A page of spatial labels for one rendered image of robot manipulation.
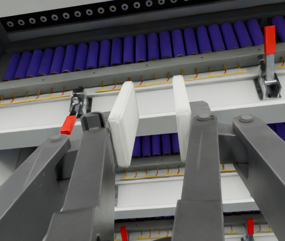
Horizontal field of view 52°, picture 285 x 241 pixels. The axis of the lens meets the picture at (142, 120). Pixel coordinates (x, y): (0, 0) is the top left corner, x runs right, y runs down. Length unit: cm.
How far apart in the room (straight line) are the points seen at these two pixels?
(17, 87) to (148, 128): 21
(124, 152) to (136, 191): 41
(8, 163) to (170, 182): 31
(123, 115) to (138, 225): 58
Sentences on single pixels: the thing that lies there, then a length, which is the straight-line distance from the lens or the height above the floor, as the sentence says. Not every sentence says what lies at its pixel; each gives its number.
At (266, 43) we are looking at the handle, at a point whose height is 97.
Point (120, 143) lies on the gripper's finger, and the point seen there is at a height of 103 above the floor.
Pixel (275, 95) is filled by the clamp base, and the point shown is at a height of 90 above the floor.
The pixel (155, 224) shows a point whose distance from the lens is 71.
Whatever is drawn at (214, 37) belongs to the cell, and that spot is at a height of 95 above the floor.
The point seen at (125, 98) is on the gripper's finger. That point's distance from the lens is 18.
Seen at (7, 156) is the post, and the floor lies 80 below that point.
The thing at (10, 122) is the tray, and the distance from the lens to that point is 49.
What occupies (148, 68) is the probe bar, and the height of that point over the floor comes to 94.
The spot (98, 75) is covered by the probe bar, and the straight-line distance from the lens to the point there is 45.
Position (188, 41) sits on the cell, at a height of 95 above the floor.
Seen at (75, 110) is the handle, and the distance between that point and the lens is 41.
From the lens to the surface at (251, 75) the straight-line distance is 45.
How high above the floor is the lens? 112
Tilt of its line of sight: 35 degrees down
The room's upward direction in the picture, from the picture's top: 11 degrees counter-clockwise
